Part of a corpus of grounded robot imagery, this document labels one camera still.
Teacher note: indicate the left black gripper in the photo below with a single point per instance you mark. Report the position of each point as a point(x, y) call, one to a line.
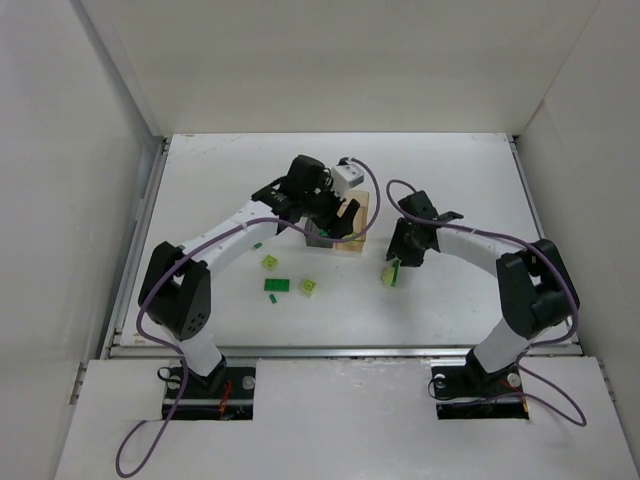
point(329, 211)

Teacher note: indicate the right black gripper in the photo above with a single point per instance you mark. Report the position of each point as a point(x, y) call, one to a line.
point(406, 248)

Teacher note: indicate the lime curved lego brick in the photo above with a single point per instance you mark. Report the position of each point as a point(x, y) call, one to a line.
point(352, 235)

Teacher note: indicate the green and lime lego stack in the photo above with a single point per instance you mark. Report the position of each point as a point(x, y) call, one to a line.
point(396, 266)

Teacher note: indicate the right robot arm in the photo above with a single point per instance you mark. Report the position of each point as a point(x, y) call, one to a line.
point(535, 291)

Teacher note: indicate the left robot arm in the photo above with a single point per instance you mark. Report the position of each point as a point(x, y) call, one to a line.
point(176, 292)

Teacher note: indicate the orange transparent container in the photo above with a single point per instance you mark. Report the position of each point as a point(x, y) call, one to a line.
point(359, 222)

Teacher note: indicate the grey transparent container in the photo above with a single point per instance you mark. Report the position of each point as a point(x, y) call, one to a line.
point(315, 240)

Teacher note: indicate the lime lego brick right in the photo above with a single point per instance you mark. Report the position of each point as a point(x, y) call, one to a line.
point(308, 287)

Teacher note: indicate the lime lego brick left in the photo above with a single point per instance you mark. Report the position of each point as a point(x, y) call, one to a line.
point(269, 262)

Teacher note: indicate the dark green flat lego plate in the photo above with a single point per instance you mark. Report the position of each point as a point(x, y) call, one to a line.
point(277, 285)

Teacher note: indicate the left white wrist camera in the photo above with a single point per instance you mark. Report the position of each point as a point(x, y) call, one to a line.
point(345, 176)

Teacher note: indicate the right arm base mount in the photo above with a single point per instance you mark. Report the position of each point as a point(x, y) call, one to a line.
point(465, 392)

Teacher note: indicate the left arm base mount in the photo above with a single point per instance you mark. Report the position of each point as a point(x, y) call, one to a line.
point(230, 399)

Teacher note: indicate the aluminium rail front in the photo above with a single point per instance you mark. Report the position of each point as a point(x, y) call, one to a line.
point(120, 352)

